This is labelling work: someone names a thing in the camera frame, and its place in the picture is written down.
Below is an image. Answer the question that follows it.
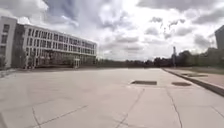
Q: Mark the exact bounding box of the row of trees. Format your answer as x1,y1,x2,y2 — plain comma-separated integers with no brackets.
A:
96,47,224,69

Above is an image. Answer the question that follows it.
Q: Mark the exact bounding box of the dark ground opening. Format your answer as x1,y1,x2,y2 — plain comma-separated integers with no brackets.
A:
171,81,193,87
130,79,158,86

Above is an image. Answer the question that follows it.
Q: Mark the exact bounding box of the pale concrete slab pavement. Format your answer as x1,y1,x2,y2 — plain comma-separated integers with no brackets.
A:
0,68,224,128

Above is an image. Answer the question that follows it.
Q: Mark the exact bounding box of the thin tower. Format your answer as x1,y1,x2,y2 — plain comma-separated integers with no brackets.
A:
172,45,177,69

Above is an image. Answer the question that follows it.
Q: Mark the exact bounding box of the white building with many windows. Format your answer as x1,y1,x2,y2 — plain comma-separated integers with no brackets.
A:
0,15,98,70

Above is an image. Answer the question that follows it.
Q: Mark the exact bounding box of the grey concrete kerb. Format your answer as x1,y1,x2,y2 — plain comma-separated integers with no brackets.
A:
162,68,224,98

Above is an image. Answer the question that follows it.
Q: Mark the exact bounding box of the reddish paved ground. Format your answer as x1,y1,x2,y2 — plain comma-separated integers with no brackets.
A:
169,68,224,89

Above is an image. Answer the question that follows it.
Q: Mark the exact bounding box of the grey building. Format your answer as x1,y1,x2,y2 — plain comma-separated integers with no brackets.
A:
214,24,224,51

